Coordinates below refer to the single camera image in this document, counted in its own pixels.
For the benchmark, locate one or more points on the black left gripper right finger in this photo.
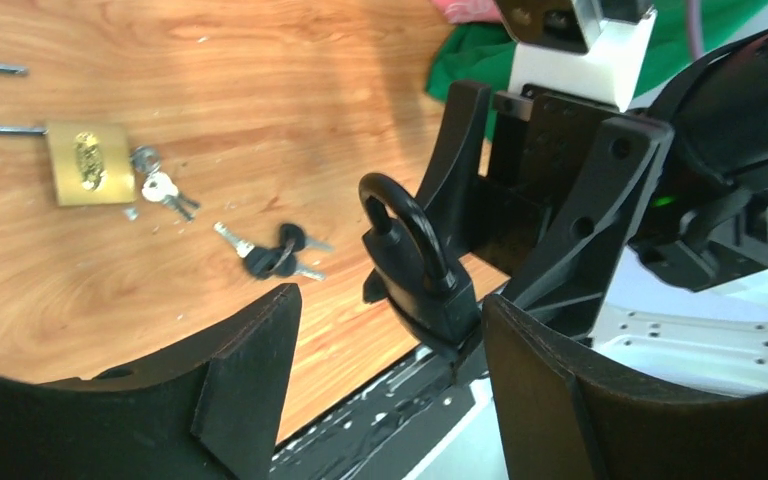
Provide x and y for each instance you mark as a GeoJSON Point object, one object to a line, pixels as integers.
{"type": "Point", "coordinates": [568, 412]}

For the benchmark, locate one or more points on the small brass key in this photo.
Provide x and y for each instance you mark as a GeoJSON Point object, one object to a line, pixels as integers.
{"type": "Point", "coordinates": [158, 187]}

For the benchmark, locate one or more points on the black padlock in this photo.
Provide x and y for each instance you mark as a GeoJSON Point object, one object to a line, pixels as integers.
{"type": "Point", "coordinates": [425, 285]}

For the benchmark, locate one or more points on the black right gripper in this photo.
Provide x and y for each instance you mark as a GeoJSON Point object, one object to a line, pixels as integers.
{"type": "Point", "coordinates": [567, 184]}

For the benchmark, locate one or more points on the black-headed key bunch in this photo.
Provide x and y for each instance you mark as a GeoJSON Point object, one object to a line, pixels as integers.
{"type": "Point", "coordinates": [281, 261]}

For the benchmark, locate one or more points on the green garment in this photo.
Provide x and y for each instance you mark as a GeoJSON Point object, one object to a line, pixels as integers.
{"type": "Point", "coordinates": [484, 52]}

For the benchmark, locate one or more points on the pink patterned garment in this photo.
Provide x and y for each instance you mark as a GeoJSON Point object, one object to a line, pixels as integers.
{"type": "Point", "coordinates": [468, 11]}

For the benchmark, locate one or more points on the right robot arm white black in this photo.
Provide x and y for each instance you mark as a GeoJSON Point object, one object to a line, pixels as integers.
{"type": "Point", "coordinates": [705, 224]}

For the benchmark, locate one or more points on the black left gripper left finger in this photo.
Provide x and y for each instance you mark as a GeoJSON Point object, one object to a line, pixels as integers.
{"type": "Point", "coordinates": [206, 407]}

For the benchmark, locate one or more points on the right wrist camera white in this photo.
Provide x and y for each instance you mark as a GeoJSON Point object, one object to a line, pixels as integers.
{"type": "Point", "coordinates": [588, 49]}

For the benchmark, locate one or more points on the brass padlock steel shackle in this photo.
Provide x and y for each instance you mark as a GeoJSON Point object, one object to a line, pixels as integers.
{"type": "Point", "coordinates": [90, 162]}

